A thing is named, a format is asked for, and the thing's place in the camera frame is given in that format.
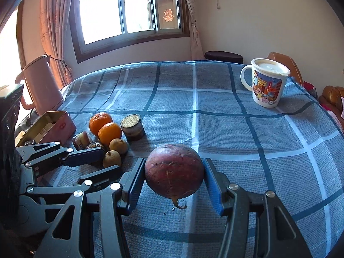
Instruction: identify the brown wooden chair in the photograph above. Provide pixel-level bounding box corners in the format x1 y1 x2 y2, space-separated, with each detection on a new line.
266 52 304 86

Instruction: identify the blue plaid tablecloth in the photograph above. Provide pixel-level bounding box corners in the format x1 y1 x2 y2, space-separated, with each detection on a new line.
15 60 344 258

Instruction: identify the small pink jar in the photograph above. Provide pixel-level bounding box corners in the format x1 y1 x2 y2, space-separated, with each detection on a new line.
72 131 94 151

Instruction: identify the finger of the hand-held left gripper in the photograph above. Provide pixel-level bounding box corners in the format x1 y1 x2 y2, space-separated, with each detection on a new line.
15 141 107 177
20 165 122 201

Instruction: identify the pink tin box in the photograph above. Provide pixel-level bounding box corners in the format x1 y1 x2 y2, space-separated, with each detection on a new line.
15 110 76 147

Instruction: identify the white cartoon print mug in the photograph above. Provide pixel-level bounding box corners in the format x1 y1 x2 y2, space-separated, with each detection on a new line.
240 58 291 108

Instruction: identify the orange mandarin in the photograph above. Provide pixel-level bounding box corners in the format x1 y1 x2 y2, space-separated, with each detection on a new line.
89 112 113 136
98 123 123 147

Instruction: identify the pink patterned curtain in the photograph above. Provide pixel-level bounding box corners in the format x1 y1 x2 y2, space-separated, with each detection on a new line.
40 0 81 89

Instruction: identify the small brown fruit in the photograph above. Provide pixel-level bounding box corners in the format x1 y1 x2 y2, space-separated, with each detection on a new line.
109 138 129 155
102 150 123 168

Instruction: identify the small jar with glitter lid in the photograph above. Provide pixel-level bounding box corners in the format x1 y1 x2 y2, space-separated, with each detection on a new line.
120 114 146 142

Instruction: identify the pink tied curtain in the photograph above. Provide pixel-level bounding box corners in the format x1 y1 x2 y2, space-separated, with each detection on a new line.
180 0 205 61

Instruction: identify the brown leather sofa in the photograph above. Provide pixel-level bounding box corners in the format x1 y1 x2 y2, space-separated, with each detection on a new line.
318 85 344 132

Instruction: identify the wooden framed glass door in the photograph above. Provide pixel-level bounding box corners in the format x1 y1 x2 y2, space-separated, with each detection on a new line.
0 3 27 86

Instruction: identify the purple passion fruit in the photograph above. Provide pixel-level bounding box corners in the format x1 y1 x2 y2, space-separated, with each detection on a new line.
144 143 205 210

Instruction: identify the wooden framed window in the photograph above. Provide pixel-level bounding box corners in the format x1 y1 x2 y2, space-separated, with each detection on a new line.
70 0 191 64

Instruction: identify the glossy brown foil sweet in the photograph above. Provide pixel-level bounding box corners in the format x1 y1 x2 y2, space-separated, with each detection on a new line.
85 141 106 166

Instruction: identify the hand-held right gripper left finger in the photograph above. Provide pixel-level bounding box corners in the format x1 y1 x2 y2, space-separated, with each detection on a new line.
34 157 147 258

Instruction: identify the pink electric kettle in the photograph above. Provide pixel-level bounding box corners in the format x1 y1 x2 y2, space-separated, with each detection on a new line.
15 55 64 117

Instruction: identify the dark round stool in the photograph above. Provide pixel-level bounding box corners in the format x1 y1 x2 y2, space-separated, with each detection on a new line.
204 51 244 65

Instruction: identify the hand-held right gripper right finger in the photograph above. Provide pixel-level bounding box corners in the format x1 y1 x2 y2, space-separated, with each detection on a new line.
202 158 313 258

